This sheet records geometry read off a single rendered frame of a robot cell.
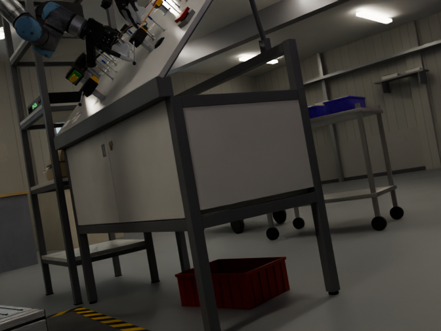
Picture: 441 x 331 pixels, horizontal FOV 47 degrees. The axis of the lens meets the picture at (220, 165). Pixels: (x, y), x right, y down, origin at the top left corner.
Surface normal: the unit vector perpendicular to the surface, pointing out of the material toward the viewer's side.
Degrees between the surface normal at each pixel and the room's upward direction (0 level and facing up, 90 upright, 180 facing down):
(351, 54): 90
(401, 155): 90
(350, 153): 90
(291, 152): 90
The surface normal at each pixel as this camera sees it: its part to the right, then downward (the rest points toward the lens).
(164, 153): -0.82, 0.12
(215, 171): 0.55, -0.12
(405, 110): -0.67, 0.10
